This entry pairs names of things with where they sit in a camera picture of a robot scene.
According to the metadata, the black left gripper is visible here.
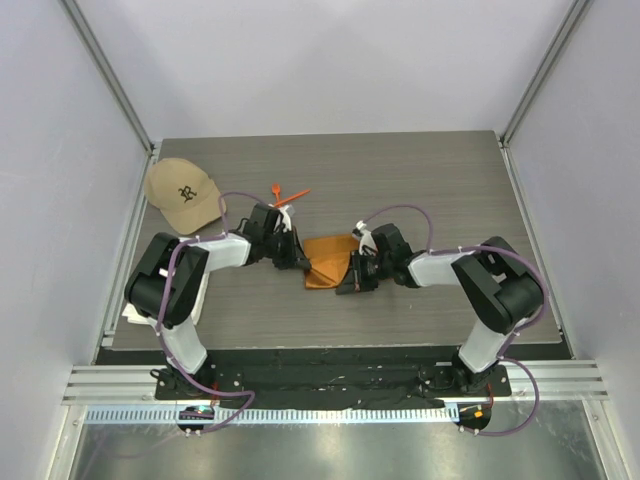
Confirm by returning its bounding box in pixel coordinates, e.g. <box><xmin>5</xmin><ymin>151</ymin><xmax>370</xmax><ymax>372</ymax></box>
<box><xmin>262</xmin><ymin>226</ymin><xmax>310</xmax><ymax>270</ymax></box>

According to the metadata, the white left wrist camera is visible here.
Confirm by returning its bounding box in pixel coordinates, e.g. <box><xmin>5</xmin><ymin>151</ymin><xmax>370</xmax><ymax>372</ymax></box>
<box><xmin>277</xmin><ymin>204</ymin><xmax>295</xmax><ymax>232</ymax></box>

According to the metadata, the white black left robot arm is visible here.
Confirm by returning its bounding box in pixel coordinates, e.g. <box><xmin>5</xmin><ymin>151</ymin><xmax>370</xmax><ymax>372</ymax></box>
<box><xmin>124</xmin><ymin>203</ymin><xmax>311</xmax><ymax>399</ymax></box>

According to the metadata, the white folded towel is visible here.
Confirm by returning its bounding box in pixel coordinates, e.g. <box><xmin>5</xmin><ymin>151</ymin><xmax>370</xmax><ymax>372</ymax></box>
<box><xmin>122</xmin><ymin>274</ymin><xmax>209</xmax><ymax>325</ymax></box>

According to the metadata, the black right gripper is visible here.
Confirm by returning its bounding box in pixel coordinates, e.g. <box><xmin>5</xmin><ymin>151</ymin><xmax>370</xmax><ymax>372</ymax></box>
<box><xmin>338</xmin><ymin>248</ymin><xmax>394</xmax><ymax>294</ymax></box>

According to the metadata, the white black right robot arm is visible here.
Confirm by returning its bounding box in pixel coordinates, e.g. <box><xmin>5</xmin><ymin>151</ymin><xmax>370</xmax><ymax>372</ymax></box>
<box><xmin>336</xmin><ymin>223</ymin><xmax>547</xmax><ymax>395</ymax></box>

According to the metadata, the orange cloth napkin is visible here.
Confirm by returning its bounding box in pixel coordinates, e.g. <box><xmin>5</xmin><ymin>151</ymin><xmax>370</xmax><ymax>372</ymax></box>
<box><xmin>303</xmin><ymin>234</ymin><xmax>359</xmax><ymax>290</ymax></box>

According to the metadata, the orange plastic fork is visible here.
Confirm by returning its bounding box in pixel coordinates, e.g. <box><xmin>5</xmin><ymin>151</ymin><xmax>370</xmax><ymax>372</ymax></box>
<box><xmin>271</xmin><ymin>183</ymin><xmax>281</xmax><ymax>207</ymax></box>

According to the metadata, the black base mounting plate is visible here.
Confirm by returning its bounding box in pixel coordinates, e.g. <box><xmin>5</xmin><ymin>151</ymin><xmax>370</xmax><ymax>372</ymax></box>
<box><xmin>151</xmin><ymin>347</ymin><xmax>512</xmax><ymax>405</ymax></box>

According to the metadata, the beige baseball cap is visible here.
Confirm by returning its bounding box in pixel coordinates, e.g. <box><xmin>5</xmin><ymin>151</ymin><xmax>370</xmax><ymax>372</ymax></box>
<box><xmin>144</xmin><ymin>158</ymin><xmax>227</xmax><ymax>235</ymax></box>

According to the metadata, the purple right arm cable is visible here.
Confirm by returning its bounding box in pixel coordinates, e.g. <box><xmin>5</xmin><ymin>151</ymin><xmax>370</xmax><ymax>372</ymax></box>
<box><xmin>357</xmin><ymin>203</ymin><xmax>551</xmax><ymax>440</ymax></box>

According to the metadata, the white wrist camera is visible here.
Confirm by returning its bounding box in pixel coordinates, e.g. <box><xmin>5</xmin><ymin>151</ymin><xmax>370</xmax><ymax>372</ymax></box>
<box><xmin>277</xmin><ymin>204</ymin><xmax>295</xmax><ymax>232</ymax></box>
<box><xmin>352</xmin><ymin>220</ymin><xmax>377</xmax><ymax>255</ymax></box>

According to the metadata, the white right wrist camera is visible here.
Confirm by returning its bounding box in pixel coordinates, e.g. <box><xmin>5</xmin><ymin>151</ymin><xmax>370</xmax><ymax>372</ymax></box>
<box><xmin>352</xmin><ymin>220</ymin><xmax>377</xmax><ymax>255</ymax></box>

